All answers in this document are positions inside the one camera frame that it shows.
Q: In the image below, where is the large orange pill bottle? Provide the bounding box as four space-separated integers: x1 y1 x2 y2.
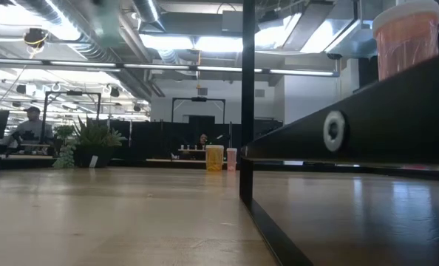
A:
205 144 225 172

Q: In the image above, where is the small pink pill bottle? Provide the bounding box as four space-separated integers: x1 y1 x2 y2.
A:
226 147 238 171
372 0 439 81

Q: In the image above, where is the small green pill bottle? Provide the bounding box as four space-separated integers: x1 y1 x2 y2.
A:
92 0 123 47

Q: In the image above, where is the white round shelf fastener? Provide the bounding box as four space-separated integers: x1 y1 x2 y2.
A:
322 109 347 153

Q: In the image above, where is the person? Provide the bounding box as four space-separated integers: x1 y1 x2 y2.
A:
9 106 55 145
196 133 211 160

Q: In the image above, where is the background wooden table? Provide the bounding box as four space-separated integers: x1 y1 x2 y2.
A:
145 157 230 166

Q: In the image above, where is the long ceiling light bar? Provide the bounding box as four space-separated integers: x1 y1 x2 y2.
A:
0 57 341 78

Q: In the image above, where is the potted green succulent plant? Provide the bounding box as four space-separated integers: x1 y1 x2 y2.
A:
52 116 128 170

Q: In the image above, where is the black background rig frame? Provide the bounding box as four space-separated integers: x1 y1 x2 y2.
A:
171 96 227 125
41 90 103 143

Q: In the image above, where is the black partition wall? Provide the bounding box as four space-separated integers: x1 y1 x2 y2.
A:
108 118 284 162

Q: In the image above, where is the round black hanging camera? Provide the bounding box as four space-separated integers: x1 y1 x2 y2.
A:
22 27 50 49

